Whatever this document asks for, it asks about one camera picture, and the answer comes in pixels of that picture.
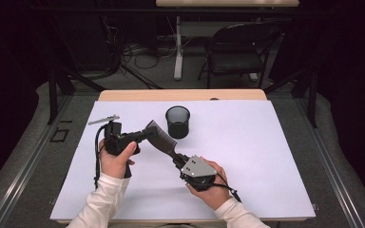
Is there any person's left hand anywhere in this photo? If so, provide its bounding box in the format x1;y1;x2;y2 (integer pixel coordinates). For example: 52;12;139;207
98;139;138;180

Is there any white-legged wooden desk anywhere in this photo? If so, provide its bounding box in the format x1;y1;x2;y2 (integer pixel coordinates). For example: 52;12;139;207
155;0;300;81

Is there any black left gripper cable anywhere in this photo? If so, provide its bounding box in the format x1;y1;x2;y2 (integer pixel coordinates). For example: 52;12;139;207
93;123;107;191

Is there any black metal stand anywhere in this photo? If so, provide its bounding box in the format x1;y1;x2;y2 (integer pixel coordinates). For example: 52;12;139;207
262;63;318;129
47;60;107;126

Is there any wooden table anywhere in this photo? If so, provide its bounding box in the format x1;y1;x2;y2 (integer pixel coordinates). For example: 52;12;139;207
56;88;308;228

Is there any person's right hand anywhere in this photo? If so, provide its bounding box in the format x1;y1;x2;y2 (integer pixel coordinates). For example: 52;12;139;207
184;156;233;211

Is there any black comb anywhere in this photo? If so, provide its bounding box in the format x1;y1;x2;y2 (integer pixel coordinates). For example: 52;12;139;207
144;119;181;160

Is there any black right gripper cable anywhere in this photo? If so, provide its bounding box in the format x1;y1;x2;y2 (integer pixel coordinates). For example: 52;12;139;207
214;173;242;204

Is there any black mesh pen cup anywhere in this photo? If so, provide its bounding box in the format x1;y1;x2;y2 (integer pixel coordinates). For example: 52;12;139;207
164;105;191;140

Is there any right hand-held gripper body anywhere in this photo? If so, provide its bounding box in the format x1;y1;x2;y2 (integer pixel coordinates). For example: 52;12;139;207
180;154;219;193

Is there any white table sheet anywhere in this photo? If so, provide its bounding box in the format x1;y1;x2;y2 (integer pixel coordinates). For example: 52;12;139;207
49;100;317;221

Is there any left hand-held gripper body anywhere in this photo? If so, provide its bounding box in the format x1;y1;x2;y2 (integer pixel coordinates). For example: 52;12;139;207
87;114;141;157

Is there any black folding chair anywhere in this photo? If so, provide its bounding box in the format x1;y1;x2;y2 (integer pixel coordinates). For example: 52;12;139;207
197;21;283;90

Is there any bundle of floor cables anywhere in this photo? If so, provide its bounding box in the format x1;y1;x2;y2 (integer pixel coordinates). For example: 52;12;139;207
106;15;164;90

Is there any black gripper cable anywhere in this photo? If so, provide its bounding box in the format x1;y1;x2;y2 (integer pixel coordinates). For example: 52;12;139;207
93;123;107;191
214;173;242;204

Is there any aluminium floor rail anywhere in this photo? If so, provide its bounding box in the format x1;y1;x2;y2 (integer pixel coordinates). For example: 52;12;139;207
297;98;365;228
0;94;74;228

